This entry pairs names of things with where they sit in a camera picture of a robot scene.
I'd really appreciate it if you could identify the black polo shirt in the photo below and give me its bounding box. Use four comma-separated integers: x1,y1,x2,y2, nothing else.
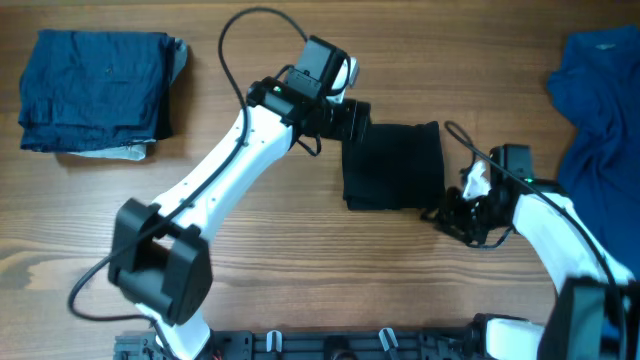
342,121,445,211

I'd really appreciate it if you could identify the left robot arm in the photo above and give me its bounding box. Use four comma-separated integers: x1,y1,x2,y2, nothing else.
108,36,370,359

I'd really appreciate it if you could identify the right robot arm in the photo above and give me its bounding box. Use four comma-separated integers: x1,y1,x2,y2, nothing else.
424,144,639,359

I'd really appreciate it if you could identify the bright blue polo shirt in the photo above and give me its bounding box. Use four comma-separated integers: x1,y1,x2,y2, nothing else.
547,25,639,275

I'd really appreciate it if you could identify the folded light grey garment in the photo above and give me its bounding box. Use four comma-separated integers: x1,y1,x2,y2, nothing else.
72,38,189,161

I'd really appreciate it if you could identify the folded dark blue garment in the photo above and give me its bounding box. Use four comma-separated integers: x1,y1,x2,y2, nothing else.
18,29,176,153

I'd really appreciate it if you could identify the right white rail clip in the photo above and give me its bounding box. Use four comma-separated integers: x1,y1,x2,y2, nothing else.
378,327,398,353

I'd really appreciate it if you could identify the white rail clip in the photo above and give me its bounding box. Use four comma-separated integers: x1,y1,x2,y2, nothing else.
378,327,398,353
265,330,283,353

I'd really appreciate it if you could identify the left white rail clip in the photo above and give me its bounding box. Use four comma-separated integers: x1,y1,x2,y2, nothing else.
265,330,283,353

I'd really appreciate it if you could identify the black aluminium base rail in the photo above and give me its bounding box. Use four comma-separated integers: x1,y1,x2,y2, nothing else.
113,327,560,360

